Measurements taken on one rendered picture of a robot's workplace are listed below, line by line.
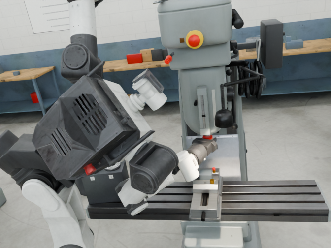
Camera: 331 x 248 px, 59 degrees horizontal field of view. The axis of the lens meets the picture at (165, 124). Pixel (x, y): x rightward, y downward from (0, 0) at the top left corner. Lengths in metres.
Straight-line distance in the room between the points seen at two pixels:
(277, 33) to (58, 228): 1.25
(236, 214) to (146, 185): 0.73
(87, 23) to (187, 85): 0.46
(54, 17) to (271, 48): 5.18
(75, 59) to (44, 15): 5.37
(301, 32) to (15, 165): 5.15
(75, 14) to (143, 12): 4.56
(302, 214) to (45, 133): 1.19
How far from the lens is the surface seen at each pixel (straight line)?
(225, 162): 1.84
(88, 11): 1.12
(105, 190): 1.64
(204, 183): 1.50
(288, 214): 1.58
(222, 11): 1.06
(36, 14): 6.45
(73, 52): 1.02
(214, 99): 1.26
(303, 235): 2.77
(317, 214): 1.61
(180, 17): 1.06
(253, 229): 2.48
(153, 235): 2.77
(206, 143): 1.37
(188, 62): 1.18
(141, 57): 5.16
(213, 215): 1.44
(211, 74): 1.23
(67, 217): 1.17
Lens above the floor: 1.92
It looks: 24 degrees down
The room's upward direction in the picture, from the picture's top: 8 degrees counter-clockwise
